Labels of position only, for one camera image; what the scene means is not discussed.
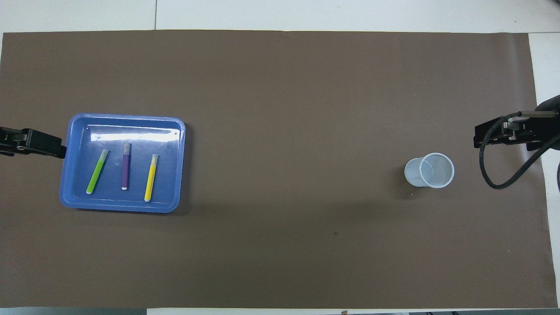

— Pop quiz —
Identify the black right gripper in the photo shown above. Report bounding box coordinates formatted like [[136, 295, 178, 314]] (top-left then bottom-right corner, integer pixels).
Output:
[[474, 94, 560, 151]]

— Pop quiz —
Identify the green highlighter pen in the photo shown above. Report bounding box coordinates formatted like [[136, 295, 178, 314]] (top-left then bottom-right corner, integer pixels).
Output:
[[86, 149, 109, 195]]

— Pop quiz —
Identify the purple highlighter pen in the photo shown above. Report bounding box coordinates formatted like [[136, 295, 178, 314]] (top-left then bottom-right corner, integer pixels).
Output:
[[121, 143, 131, 191]]

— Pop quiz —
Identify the yellow highlighter pen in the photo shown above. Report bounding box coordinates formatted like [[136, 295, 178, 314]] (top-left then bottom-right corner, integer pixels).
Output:
[[144, 154, 159, 203]]

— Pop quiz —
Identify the translucent plastic cup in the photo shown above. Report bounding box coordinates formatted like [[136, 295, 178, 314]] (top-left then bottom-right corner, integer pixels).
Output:
[[404, 152, 455, 189]]

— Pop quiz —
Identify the blue plastic tray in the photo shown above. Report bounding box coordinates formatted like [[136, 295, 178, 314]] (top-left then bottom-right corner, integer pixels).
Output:
[[59, 113, 186, 214]]

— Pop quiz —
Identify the brown table mat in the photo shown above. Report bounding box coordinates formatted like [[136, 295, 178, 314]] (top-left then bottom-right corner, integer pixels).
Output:
[[0, 30, 558, 309]]

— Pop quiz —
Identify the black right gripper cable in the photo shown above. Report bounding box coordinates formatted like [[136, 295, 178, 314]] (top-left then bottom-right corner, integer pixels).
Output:
[[479, 112, 560, 189]]

